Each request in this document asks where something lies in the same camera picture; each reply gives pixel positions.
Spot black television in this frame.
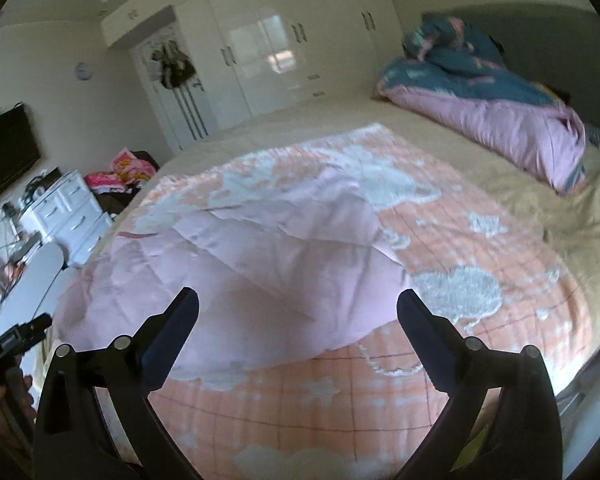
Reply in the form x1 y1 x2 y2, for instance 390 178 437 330
0 104 42 209

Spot blue and purple duvet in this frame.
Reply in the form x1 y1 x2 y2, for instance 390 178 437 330
375 15 588 196

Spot bed with beige sheet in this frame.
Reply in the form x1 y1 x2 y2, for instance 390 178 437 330
30 95 600 411

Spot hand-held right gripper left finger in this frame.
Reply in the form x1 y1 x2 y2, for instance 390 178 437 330
32 287 203 480

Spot cluttered side table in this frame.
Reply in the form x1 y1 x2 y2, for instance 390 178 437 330
0 200 36 306

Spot white glossy wardrobe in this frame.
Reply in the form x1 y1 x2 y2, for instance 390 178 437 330
100 0 406 131

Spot grey rounded chair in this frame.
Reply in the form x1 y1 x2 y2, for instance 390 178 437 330
0 241 67 341

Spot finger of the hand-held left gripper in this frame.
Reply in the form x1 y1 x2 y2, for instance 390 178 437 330
15 312 53 348

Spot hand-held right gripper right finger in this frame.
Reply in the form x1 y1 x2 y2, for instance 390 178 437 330
396 289 563 480

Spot pink quilted jacket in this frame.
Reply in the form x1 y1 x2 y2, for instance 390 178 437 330
55 167 416 393

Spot dark hanging clothes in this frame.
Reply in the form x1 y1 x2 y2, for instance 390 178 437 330
150 40 203 91

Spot white drawer chest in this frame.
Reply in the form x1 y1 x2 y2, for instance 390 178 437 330
19 170 115 267

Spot orange cloud print blanket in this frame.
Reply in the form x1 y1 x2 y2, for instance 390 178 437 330
35 122 596 480

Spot person's left hand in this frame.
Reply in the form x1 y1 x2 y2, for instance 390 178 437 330
0 366 36 443

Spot white door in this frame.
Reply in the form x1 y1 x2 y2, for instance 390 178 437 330
130 25 221 153

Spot pink printed cloth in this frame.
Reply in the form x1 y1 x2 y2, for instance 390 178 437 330
84 148 157 193

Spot grey headboard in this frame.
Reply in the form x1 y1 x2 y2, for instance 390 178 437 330
420 4 600 161

